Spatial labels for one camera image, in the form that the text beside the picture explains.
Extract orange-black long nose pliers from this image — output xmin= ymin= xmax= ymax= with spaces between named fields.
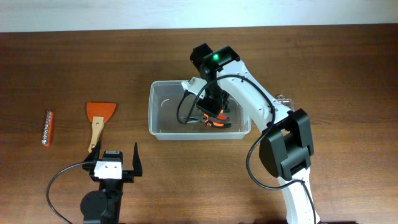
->
xmin=187 ymin=114 xmax=232 ymax=129

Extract orange scraper wooden handle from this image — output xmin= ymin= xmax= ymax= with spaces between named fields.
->
xmin=86 ymin=102 xmax=116 ymax=152

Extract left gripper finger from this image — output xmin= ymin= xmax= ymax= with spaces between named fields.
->
xmin=132 ymin=142 xmax=143 ymax=177
xmin=84 ymin=141 xmax=101 ymax=162

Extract orange socket bit holder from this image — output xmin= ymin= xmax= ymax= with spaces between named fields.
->
xmin=42 ymin=111 xmax=53 ymax=147

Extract clear screwdriver set case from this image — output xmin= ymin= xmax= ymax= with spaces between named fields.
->
xmin=275 ymin=94 xmax=295 ymax=111

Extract black cable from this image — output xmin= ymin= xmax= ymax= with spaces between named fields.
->
xmin=45 ymin=161 xmax=96 ymax=224
xmin=175 ymin=73 xmax=318 ymax=224

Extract clear plastic container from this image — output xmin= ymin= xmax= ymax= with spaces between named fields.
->
xmin=148 ymin=80 xmax=251 ymax=141

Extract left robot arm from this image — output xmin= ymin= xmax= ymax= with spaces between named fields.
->
xmin=80 ymin=143 xmax=143 ymax=224

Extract left black cable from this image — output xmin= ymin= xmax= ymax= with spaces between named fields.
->
xmin=45 ymin=161 xmax=96 ymax=224

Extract small red-handled pliers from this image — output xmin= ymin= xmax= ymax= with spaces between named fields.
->
xmin=215 ymin=110 xmax=229 ymax=121

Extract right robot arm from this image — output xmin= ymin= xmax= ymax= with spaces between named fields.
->
xmin=185 ymin=44 xmax=320 ymax=223

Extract right black cable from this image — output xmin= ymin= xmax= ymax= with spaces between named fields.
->
xmin=175 ymin=73 xmax=318 ymax=224

